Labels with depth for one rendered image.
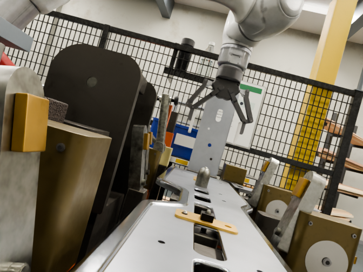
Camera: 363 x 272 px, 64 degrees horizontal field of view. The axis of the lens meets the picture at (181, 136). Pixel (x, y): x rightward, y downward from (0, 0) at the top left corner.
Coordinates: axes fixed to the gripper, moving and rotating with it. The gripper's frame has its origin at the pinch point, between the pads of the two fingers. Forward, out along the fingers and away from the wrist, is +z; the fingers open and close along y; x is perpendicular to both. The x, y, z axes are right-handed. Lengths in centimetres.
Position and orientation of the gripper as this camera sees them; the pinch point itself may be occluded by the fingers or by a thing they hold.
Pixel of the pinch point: (212, 135)
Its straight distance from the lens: 86.1
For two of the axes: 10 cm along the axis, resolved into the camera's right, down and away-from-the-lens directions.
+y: 9.6, 2.7, -0.5
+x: 0.5, 0.3, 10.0
